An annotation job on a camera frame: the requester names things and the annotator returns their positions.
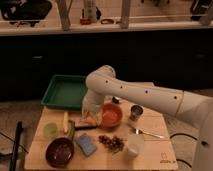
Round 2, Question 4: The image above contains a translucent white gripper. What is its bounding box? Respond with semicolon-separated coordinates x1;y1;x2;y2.
82;100;102;125

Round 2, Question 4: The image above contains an orange yellow apple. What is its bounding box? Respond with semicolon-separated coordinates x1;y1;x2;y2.
86;113;98;125

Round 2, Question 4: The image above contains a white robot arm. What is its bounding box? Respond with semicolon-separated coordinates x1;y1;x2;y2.
82;65;213;171

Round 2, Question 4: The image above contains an orange bowl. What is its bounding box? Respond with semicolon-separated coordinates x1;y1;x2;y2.
101;103;123;128

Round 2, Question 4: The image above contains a small green bowl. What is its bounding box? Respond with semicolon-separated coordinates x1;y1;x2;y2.
43;123;59;139

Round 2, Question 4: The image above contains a dark purple bowl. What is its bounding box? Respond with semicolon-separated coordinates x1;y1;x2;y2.
45;137;74;168

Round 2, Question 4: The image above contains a wooden block with black base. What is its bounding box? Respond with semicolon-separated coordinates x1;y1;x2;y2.
75;119;97;130

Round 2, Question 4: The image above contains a green curved vegetable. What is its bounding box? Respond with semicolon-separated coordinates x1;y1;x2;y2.
68;120;75;141

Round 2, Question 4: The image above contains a green plastic tray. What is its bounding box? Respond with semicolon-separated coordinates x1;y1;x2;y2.
41;75;87;110

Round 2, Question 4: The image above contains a yellow banana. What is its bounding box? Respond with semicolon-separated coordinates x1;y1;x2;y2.
63;112;69;134

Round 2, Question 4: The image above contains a blue sponge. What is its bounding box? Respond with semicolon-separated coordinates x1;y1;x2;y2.
75;133;97;156

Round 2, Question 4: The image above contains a dark metal cup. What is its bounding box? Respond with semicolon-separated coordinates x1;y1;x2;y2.
130;105;143;121

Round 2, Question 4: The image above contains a bunch of dark grapes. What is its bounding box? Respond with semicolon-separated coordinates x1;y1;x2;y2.
98;135;124;153

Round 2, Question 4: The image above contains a silver fork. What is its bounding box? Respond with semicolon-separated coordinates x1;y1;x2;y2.
130;128;164;139

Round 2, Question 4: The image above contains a white cup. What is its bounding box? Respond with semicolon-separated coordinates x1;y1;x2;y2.
126;134;145;157

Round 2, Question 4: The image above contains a black stand pole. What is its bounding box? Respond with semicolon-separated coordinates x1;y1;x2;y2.
9;121;23;171

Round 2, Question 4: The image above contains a white bottle on shelf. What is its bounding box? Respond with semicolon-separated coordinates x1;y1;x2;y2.
83;0;97;23

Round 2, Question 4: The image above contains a black bag on shelf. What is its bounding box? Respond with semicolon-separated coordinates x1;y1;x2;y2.
0;0;52;27

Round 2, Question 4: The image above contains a black cable on floor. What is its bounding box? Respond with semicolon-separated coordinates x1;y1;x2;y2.
169;132;201;171

